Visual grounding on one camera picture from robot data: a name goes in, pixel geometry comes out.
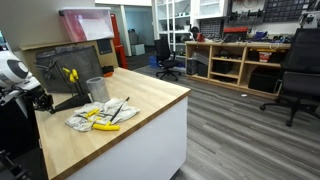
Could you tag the small yellow T-handle wrench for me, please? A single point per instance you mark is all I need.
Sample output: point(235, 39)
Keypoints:
point(90, 113)

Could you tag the black office chair near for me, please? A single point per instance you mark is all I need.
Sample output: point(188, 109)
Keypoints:
point(300, 76)

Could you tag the red tall cabinet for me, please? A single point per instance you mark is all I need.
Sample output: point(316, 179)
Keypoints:
point(119, 48)

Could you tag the cardboard box with dark panel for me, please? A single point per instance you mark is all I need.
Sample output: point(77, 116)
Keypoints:
point(104, 48)

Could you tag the yellow T-handle hex key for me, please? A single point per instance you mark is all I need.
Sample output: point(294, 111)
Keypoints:
point(67, 71)
point(73, 77)

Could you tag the white glass shelving unit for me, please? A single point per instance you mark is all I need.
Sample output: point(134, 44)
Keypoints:
point(173, 20)

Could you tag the black office chair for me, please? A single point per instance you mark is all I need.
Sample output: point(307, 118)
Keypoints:
point(300, 76)
point(165, 58)

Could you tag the black wedge tool stand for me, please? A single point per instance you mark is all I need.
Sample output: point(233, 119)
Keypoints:
point(75, 101)

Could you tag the large yellow T-handle wrench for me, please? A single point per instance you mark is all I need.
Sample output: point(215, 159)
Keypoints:
point(108, 126)

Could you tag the black office chair far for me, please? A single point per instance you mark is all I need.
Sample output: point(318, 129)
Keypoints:
point(165, 58)

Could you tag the grey metal cylinder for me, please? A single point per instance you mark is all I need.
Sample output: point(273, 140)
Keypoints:
point(98, 89)

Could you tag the white crumpled cloth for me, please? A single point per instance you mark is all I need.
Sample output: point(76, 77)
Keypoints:
point(107, 110)

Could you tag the grey plaid tote bag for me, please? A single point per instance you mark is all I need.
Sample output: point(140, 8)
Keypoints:
point(51, 64)

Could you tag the wooden shelving workbench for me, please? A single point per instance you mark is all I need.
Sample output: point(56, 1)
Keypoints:
point(249, 67)

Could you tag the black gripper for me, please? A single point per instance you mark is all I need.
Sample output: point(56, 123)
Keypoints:
point(43, 102)

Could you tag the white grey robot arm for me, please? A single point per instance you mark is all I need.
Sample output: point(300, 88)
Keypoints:
point(16, 80)

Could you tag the clear plastic storage bin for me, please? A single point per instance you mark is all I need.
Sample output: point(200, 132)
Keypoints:
point(86, 24)

